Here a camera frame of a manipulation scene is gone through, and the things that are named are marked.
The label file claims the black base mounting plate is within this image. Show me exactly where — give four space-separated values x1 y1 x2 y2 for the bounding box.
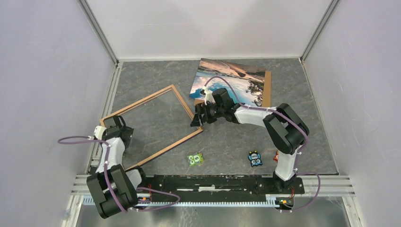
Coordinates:
139 175 305 203

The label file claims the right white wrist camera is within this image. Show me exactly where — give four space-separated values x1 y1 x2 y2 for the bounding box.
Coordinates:
200 86 215 105

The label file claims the landscape photo print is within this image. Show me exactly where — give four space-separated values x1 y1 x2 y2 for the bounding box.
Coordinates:
189 59 271 107

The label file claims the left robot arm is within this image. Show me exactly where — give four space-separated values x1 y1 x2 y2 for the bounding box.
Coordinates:
87 115 148 219

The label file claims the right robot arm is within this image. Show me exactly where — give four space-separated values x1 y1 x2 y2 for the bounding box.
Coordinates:
191 87 309 193

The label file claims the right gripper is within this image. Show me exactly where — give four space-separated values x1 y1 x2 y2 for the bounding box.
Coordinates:
191 101 225 127

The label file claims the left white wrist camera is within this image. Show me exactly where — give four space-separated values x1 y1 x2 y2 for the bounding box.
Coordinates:
88 125 106 140

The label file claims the red owl sticker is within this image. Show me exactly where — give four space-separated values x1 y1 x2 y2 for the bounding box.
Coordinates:
273 151 279 163

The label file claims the green owl sticker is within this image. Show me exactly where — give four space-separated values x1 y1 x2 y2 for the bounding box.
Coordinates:
187 153 204 166

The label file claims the blue owl sticker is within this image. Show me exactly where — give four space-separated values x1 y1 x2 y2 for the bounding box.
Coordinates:
248 150 262 167

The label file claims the white slotted cable duct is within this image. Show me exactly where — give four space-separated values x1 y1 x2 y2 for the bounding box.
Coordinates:
83 195 294 208

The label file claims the wooden picture frame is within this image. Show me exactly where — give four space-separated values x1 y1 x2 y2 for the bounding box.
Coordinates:
100 85 203 171

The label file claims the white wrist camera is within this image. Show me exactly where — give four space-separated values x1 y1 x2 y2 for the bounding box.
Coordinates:
88 125 106 140
200 86 215 105

